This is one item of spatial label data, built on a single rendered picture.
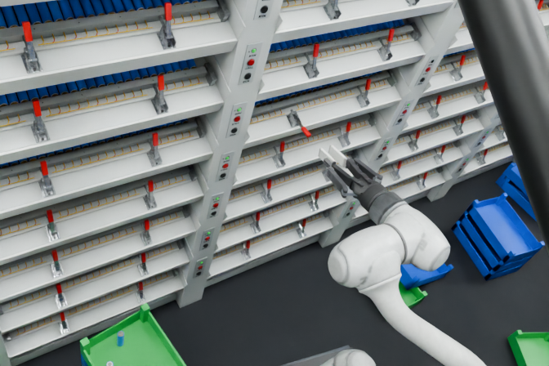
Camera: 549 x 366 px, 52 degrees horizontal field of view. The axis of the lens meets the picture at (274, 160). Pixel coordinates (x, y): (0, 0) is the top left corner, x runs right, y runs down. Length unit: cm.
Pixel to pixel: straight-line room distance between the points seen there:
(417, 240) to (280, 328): 112
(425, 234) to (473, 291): 147
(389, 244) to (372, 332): 121
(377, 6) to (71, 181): 88
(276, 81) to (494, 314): 169
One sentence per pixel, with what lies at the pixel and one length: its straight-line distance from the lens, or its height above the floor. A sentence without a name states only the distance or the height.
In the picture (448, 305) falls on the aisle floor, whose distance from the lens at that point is 267.
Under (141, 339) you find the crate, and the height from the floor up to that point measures 48.
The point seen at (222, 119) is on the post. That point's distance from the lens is 143.
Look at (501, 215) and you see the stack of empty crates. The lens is 290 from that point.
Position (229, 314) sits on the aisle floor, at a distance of 230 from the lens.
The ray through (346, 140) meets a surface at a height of 76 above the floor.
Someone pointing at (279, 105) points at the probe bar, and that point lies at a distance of 163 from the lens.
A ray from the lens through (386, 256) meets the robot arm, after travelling 125.
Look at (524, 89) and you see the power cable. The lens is 22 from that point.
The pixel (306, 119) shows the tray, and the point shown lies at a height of 93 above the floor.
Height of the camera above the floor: 205
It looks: 47 degrees down
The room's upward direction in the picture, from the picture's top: 19 degrees clockwise
